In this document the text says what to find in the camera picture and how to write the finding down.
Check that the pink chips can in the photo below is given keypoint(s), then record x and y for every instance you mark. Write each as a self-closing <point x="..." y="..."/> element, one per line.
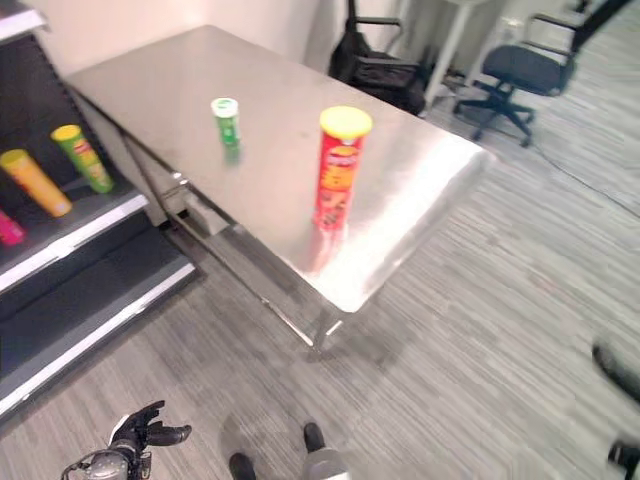
<point x="9" y="229"/>

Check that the stainless steel table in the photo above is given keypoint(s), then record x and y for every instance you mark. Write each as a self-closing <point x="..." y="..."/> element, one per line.
<point x="280" y="165"/>

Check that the grey metal store shelf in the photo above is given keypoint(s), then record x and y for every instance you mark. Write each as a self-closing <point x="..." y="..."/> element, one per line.
<point x="75" y="240"/>

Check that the dark grey office chair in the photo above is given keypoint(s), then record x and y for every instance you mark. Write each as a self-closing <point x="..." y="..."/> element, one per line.
<point x="525" y="70"/>

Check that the person's foot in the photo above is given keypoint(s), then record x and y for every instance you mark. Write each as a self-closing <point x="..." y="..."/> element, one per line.
<point x="617" y="372"/>
<point x="625" y="456"/>

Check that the black office chair with backpack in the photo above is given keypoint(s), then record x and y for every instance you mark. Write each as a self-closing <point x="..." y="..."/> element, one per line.
<point x="376" y="65"/>

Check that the orange yellow chips can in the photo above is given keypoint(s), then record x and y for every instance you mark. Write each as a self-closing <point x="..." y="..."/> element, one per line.
<point x="36" y="183"/>

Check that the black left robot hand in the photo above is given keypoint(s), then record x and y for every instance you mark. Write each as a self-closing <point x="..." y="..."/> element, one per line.
<point x="145" y="432"/>

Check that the small green chips can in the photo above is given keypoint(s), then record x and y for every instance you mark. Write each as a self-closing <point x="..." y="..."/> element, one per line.
<point x="227" y="124"/>

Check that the tall green chips can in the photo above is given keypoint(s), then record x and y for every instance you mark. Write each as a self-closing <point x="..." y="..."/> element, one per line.
<point x="84" y="158"/>

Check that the white desk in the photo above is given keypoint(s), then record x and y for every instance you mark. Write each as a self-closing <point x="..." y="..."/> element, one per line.
<point x="452" y="40"/>

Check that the red chips can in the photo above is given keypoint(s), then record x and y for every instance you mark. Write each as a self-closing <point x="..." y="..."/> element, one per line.
<point x="339" y="170"/>

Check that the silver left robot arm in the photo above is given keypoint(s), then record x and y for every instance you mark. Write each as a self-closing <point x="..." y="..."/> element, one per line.
<point x="107" y="466"/>

